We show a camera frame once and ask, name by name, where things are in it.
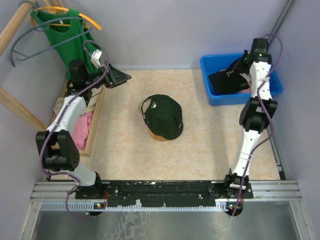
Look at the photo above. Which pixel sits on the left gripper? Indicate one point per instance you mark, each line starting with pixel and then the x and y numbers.
pixel 116 76

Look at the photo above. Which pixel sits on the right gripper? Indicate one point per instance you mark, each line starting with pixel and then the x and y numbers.
pixel 238 68

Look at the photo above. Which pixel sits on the black baseball cap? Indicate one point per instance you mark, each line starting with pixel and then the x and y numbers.
pixel 226 81

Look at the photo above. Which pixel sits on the dark green baseball cap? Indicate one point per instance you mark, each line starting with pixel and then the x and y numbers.
pixel 164 116

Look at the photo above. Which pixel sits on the wooden hat stand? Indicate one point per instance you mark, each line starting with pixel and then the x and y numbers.
pixel 156 137

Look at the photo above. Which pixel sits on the wooden clothes rack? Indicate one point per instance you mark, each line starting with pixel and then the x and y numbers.
pixel 13 105

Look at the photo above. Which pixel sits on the beige baseball cap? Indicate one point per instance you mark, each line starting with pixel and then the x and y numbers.
pixel 143 107

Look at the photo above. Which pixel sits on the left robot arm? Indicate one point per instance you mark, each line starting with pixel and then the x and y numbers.
pixel 58 152

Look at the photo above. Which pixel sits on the pink cap in bin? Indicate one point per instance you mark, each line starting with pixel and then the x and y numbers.
pixel 245 83

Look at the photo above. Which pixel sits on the blue plastic bin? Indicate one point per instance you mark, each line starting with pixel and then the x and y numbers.
pixel 211 64

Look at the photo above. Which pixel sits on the pink cloth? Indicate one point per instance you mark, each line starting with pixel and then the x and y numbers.
pixel 81 130

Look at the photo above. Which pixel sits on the cream cloth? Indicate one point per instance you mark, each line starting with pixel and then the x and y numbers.
pixel 90 107

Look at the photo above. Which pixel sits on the green tank top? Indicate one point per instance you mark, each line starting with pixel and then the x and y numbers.
pixel 67 33

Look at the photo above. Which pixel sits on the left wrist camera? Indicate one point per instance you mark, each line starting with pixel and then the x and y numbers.
pixel 95 58

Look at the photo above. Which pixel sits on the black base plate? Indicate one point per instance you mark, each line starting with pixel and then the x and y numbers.
pixel 126 193

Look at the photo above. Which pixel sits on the aluminium frame rail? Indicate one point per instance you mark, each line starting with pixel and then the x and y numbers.
pixel 60 196

